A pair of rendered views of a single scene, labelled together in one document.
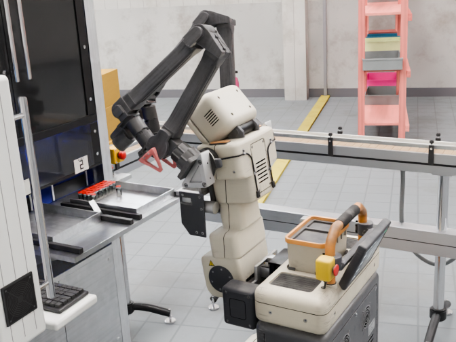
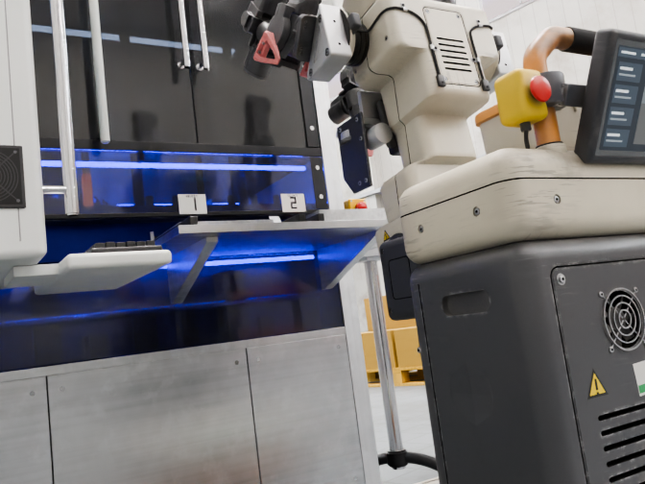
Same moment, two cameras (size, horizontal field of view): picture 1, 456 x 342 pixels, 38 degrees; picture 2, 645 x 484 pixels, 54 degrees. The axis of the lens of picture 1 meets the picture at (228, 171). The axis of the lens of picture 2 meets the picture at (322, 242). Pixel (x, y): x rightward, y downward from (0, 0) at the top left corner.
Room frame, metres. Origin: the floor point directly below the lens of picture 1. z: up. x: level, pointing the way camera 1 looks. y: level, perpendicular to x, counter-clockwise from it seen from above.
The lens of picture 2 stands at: (0.99, -0.43, 0.61)
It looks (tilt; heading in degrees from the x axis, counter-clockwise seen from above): 8 degrees up; 29
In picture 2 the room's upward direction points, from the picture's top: 7 degrees counter-clockwise
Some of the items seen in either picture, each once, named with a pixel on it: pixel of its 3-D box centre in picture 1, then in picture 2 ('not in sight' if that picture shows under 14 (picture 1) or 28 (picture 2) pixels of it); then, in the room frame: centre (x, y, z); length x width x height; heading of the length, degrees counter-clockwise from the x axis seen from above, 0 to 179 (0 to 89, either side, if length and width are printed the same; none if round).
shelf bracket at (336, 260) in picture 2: not in sight; (350, 261); (2.68, 0.43, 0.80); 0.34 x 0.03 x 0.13; 60
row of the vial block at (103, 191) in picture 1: (102, 192); not in sight; (2.66, 0.54, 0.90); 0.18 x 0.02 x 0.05; 150
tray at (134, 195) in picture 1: (122, 197); (329, 227); (2.60, 0.44, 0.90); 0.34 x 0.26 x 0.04; 60
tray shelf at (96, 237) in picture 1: (88, 216); (273, 241); (2.47, 0.56, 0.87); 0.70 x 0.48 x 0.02; 150
